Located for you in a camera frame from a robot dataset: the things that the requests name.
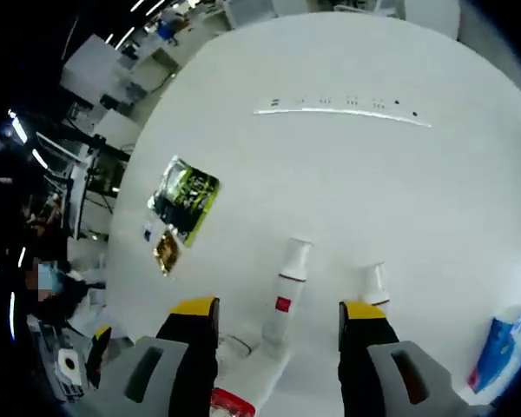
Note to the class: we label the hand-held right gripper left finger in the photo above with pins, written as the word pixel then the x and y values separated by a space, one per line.
pixel 191 347

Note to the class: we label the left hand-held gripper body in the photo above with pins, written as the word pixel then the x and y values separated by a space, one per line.
pixel 67 378

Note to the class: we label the gold foil skincare sachet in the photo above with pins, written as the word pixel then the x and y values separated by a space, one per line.
pixel 167 252

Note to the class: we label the small clear skincare sachet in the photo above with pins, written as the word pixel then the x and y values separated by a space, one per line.
pixel 149 230

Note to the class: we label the table socket strip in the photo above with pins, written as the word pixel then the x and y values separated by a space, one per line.
pixel 343 110

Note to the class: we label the small red-label skincare bottle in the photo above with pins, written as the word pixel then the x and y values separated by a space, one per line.
pixel 286 295
pixel 373 282

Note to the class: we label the blue tissue pack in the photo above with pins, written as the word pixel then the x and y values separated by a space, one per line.
pixel 499 347

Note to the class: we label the white skincare tube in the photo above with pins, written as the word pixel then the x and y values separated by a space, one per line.
pixel 260 373

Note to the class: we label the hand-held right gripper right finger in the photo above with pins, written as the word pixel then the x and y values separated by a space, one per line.
pixel 364 347

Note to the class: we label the green black skincare sachet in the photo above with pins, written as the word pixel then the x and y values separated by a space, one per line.
pixel 186 200

